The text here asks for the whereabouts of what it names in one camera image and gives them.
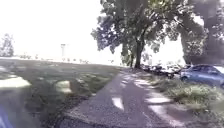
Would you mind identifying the tall leafy tree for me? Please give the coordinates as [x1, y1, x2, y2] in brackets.
[90, 0, 202, 70]

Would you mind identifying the grey asphalt path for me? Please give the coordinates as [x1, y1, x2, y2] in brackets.
[54, 69, 188, 128]

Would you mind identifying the row of parked cars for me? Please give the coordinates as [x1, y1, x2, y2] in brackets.
[139, 63, 193, 80]

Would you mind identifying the distant tower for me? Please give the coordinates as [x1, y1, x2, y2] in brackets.
[60, 43, 67, 58]

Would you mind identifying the grass field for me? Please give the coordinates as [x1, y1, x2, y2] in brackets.
[0, 58, 122, 128]

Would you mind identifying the grass verge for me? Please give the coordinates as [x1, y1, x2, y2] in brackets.
[134, 69, 224, 128]

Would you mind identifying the blue car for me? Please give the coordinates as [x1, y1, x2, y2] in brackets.
[179, 64, 224, 89]

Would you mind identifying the group of dark trees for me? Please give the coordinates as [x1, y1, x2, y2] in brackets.
[179, 0, 224, 66]

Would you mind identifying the small distant tree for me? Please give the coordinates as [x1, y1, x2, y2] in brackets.
[0, 33, 16, 58]

